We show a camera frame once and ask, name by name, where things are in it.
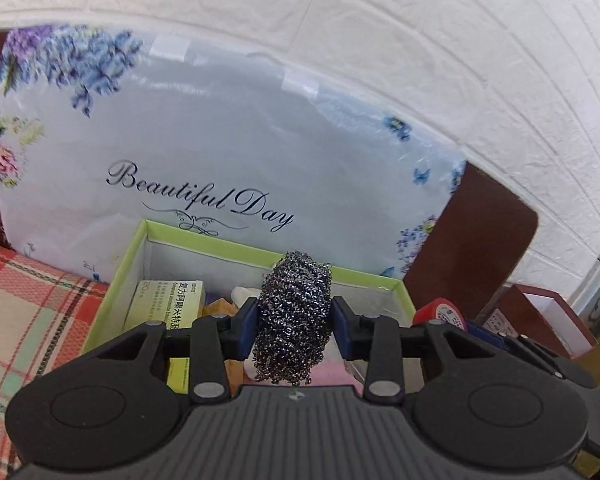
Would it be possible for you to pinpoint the brown headboard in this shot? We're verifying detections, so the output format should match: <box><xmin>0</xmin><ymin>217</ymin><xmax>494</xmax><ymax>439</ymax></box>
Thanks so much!
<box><xmin>0</xmin><ymin>30</ymin><xmax>539</xmax><ymax>331</ymax></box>

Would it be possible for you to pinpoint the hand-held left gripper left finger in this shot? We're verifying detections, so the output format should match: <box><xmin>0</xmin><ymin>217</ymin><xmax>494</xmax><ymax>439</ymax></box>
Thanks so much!
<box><xmin>77</xmin><ymin>296</ymin><xmax>260</xmax><ymax>406</ymax></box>

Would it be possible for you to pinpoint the yellow green medicine box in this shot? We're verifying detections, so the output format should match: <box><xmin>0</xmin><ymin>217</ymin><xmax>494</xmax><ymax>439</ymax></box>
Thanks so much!
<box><xmin>125</xmin><ymin>280</ymin><xmax>204</xmax><ymax>396</ymax></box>

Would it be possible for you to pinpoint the floral packaged mat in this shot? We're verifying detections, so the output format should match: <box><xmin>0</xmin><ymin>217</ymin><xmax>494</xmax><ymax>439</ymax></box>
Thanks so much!
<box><xmin>0</xmin><ymin>22</ymin><xmax>467</xmax><ymax>281</ymax></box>

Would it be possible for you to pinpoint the small white pink glove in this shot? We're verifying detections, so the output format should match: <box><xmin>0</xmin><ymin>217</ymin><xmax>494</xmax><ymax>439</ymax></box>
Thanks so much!
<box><xmin>307</xmin><ymin>345</ymin><xmax>368</xmax><ymax>397</ymax></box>

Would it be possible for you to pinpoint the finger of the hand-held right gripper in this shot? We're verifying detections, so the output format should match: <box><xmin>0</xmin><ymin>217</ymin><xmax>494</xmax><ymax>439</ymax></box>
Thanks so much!
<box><xmin>467</xmin><ymin>321</ymin><xmax>520</xmax><ymax>357</ymax></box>

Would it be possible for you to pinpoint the green cardboard box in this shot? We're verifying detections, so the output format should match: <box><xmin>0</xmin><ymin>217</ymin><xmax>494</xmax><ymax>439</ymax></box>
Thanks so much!
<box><xmin>80</xmin><ymin>219</ymin><xmax>417</xmax><ymax>397</ymax></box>

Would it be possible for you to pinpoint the red tape roll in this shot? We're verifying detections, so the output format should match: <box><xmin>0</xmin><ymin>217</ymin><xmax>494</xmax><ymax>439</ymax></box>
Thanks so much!
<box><xmin>412</xmin><ymin>298</ymin><xmax>468</xmax><ymax>332</ymax></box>

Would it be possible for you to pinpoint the steel wool scrubber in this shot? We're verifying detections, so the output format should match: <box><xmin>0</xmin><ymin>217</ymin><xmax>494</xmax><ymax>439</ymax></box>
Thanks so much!
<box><xmin>251</xmin><ymin>250</ymin><xmax>333</xmax><ymax>387</ymax></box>

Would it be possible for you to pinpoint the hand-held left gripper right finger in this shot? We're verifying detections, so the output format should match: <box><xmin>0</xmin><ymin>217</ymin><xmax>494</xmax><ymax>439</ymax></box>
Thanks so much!
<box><xmin>331</xmin><ymin>296</ymin><xmax>523</xmax><ymax>406</ymax></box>

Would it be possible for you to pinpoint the tan wooden block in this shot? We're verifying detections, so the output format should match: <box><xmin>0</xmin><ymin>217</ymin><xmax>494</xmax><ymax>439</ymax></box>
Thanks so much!
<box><xmin>202</xmin><ymin>297</ymin><xmax>245</xmax><ymax>396</ymax></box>

